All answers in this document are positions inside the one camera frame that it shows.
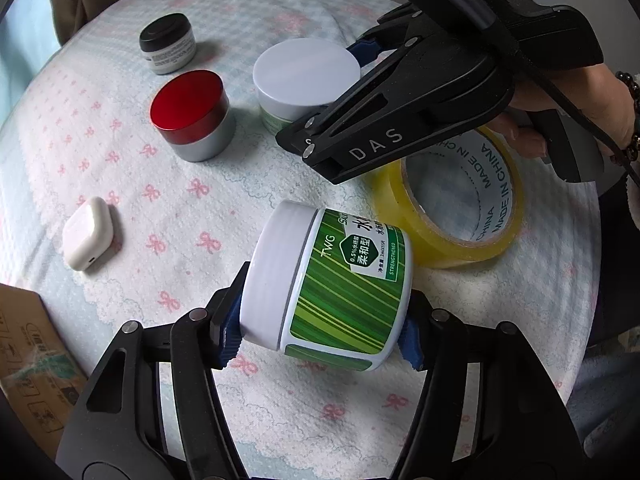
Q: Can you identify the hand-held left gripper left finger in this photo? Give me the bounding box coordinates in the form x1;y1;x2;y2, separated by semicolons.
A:
54;260;252;480

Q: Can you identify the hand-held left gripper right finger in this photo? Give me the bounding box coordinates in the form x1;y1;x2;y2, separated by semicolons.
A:
398;290;587;480

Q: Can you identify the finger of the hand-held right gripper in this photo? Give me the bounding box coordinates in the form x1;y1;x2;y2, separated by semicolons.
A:
276;42;501;185
346;2;427;68

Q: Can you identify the pale green jar white lid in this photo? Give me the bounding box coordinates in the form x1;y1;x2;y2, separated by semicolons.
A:
252;40;362;136

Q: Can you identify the green striped jar white lid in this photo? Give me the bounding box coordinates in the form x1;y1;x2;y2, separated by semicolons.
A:
239;199;415;372

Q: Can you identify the person's right hand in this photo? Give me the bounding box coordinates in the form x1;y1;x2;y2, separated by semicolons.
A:
492;62;640;162

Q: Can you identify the yellow tape roll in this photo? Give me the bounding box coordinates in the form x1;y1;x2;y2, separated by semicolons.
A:
362;127;526;271

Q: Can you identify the white earbuds case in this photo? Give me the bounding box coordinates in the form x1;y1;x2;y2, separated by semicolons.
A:
62;197;115;273

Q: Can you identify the silver jar red lid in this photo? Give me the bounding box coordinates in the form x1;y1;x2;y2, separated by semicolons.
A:
150;70;236;163

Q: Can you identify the white jar black lid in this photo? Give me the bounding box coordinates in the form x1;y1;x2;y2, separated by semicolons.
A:
139;14;197;76

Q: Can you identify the cardboard box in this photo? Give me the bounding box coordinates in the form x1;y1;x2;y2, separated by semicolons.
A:
0;282;90;461

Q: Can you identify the dark cloth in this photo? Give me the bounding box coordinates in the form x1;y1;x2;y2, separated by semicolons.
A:
582;180;640;351

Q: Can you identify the black cable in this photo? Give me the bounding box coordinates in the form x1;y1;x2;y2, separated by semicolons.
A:
412;0;640;183

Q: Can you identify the dark bead bracelet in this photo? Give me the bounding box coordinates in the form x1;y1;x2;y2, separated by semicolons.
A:
611;71;640;165

